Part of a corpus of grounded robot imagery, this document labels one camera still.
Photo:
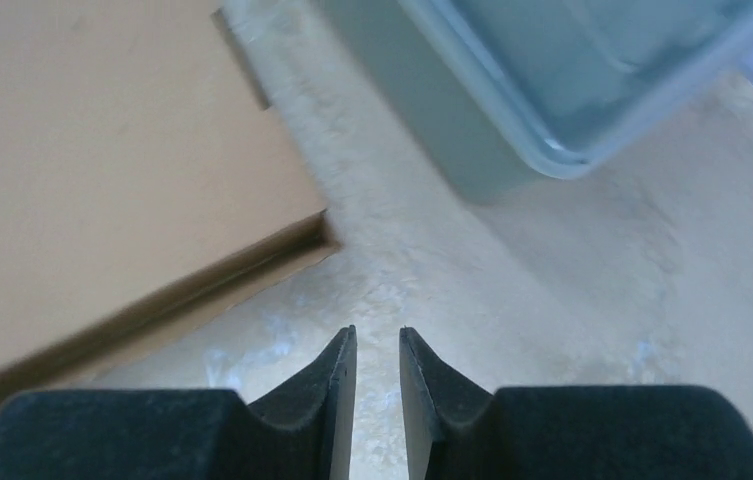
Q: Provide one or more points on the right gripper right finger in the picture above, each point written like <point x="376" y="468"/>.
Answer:
<point x="455" y="429"/>

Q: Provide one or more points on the translucent green plastic toolbox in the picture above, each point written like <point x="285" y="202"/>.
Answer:
<point x="501" y="92"/>

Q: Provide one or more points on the brown cardboard box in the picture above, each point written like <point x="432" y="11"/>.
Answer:
<point x="146" y="184"/>

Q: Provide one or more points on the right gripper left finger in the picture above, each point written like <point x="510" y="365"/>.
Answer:
<point x="302" y="429"/>

